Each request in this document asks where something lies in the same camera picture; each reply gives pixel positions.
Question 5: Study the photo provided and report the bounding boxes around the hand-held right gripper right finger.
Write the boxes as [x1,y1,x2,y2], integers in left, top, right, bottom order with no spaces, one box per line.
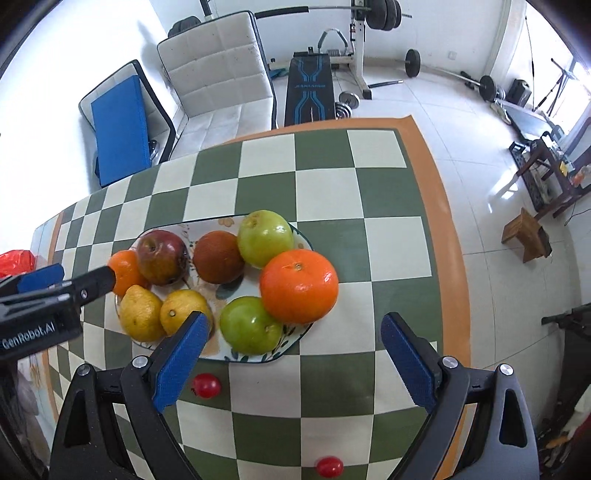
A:
[380,312,542,480]

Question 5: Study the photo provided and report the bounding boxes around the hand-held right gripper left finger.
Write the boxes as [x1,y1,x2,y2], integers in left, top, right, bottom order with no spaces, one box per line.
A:
[48,311,212,480]

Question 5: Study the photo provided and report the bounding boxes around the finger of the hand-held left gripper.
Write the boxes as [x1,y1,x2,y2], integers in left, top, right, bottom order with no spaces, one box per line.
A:
[0,263,65,300]
[46,266,119,306]

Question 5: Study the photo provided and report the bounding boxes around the orange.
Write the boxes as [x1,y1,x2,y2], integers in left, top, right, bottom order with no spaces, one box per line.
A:
[259,249,339,325]
[107,250,153,297]

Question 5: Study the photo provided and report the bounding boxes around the floral oval plate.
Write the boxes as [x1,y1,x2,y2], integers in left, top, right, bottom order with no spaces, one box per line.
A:
[115,213,319,363]

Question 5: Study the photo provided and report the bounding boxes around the yellow round citrus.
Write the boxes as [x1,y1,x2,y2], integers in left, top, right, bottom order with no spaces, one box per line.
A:
[160,289,214,337]

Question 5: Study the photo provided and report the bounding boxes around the yellow lemon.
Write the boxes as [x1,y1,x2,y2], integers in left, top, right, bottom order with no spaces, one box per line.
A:
[119,285,167,343]

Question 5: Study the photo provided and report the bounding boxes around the dark red apple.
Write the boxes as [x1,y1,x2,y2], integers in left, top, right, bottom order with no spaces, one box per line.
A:
[136,230,189,286]

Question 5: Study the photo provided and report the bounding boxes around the green apple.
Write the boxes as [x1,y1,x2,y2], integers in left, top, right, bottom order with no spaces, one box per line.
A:
[219,296,284,356]
[237,210,295,269]

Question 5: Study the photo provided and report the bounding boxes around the brown round fruit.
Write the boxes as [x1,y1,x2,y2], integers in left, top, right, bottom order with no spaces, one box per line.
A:
[192,231,246,284]

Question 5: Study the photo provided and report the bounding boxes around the red plastic bag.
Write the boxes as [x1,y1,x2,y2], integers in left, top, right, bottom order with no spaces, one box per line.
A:
[0,250,37,280]

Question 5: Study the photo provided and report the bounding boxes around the small red tomato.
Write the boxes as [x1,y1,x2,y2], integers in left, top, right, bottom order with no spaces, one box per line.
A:
[191,373,221,400]
[315,456,344,479]

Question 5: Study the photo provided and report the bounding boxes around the blue pad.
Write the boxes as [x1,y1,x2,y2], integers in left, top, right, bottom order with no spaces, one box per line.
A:
[91,75,153,188]

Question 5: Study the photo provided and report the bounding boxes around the black treadmill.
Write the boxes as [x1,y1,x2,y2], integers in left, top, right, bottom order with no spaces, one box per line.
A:
[541,305,591,417]

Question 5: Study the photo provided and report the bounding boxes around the small wooden stool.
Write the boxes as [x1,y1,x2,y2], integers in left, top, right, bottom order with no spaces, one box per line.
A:
[502,207,554,264]

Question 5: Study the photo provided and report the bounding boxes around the chair with blue board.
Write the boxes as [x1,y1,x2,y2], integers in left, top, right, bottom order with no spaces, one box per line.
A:
[78,59,177,189]

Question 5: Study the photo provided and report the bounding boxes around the green white checkered tablecloth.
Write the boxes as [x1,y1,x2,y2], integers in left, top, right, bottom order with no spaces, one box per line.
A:
[32,116,472,480]

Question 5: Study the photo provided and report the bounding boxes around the dark wooden chair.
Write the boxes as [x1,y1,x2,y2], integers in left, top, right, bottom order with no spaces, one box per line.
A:
[510,134,591,219]

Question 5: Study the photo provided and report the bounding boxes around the white padded chair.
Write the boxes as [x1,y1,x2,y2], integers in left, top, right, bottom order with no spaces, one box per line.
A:
[157,11,279,161]

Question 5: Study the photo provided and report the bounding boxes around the stacked dumbbell plates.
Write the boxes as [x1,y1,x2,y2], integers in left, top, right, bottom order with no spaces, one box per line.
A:
[333,91,359,121]

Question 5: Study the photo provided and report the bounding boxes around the black blue weight bench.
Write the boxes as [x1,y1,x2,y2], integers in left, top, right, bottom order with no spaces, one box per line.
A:
[283,52,334,127]

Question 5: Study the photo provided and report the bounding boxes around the black speaker box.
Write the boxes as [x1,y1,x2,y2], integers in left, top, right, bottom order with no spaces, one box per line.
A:
[508,79,533,108]

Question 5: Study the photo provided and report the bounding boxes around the floor barbell with small plates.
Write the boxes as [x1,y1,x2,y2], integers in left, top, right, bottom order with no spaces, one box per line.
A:
[404,48,498,103]

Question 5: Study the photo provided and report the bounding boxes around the window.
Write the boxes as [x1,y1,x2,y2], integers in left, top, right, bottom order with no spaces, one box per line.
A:
[549,46,591,155]

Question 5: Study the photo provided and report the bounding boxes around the black tripod stand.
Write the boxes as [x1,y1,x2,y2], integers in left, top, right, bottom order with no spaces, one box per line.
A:
[536,58,583,117]

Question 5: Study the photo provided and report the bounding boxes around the white squat rack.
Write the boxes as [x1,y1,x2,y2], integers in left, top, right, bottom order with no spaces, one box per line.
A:
[348,0,373,100]

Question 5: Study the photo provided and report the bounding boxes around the barbell with black plates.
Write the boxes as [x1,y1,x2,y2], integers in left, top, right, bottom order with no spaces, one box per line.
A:
[167,0,413,38]

